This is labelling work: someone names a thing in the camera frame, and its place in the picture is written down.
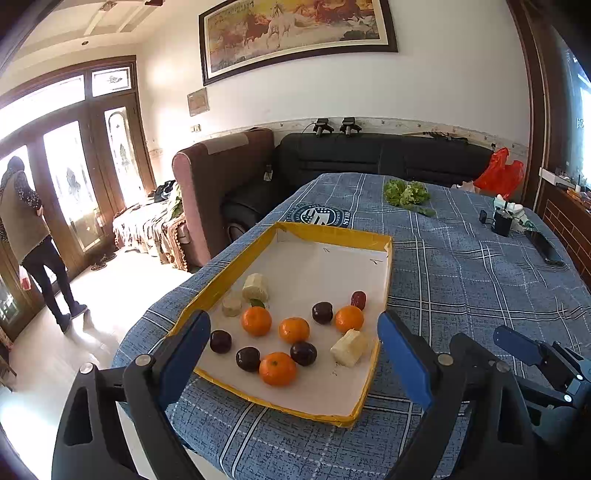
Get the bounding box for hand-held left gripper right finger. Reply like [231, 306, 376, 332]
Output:
[377, 309, 539, 480]

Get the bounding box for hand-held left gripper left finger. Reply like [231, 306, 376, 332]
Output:
[51, 309, 212, 480]

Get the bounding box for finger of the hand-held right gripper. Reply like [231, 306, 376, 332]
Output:
[492, 325, 591, 407]

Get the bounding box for orange mandarin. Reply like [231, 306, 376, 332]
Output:
[259, 352, 297, 387]
[278, 316, 311, 345]
[335, 305, 365, 334]
[241, 305, 273, 337]

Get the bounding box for yellow cardboard tray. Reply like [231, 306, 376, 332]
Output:
[167, 222, 394, 429]

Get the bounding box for blue plaid blanket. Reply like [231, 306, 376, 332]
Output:
[111, 172, 591, 480]

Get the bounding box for dark phone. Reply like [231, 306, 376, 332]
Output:
[524, 229, 566, 266]

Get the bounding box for black cup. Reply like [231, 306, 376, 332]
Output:
[490, 208, 514, 236]

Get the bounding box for pair of shoes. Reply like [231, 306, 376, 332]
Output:
[90, 251, 118, 272]

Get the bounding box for patterned couch throw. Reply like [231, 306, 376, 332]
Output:
[112, 182, 190, 271]

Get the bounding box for white green packets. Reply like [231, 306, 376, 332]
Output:
[492, 194, 539, 232]

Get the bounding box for wooden cabinet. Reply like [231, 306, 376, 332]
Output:
[538, 168, 591, 278]

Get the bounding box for dark clothes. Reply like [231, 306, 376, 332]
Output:
[152, 181, 181, 204]

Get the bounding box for green lettuce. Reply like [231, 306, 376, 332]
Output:
[383, 179, 437, 217]

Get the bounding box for brown armchair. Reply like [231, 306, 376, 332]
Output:
[172, 128, 276, 273]

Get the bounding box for red plastic bag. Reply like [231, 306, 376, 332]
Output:
[473, 148, 526, 200]

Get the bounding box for black leather sofa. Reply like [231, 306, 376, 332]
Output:
[222, 132, 495, 241]

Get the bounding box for brown glass door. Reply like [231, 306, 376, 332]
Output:
[0, 55, 158, 342]

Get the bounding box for long dark stick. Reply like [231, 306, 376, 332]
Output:
[402, 130, 474, 145]

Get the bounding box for small framed certificate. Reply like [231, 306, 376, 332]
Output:
[187, 88, 209, 117]

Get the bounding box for framed horse painting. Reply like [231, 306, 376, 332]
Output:
[198, 0, 399, 87]

